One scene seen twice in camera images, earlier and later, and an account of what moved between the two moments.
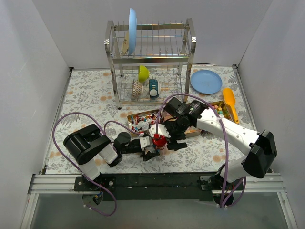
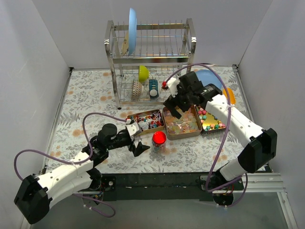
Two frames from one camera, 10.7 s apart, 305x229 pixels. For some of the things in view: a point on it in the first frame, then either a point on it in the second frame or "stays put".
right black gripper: (174, 134) -> (177, 102)
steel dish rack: (150, 62) stays put
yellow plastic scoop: (229, 98) stays put
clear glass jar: (160, 150) stays put
